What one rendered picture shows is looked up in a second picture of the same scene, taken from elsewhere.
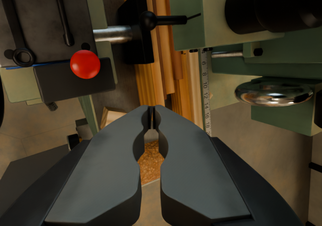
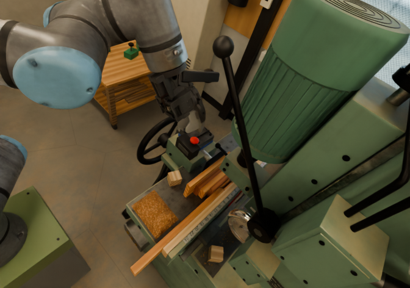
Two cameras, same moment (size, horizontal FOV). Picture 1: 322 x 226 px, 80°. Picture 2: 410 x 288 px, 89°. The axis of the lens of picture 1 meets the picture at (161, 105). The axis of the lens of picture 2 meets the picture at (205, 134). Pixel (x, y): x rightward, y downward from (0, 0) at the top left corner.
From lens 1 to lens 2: 0.56 m
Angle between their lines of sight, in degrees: 69
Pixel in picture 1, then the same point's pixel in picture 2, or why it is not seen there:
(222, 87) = (235, 279)
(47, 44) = (192, 134)
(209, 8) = (235, 152)
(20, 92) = (172, 140)
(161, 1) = not seen: hidden behind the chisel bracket
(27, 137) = (91, 232)
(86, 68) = (193, 140)
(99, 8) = (211, 148)
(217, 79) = not seen: hidden behind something
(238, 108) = not seen: outside the picture
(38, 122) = (108, 233)
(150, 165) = (158, 208)
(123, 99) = (185, 182)
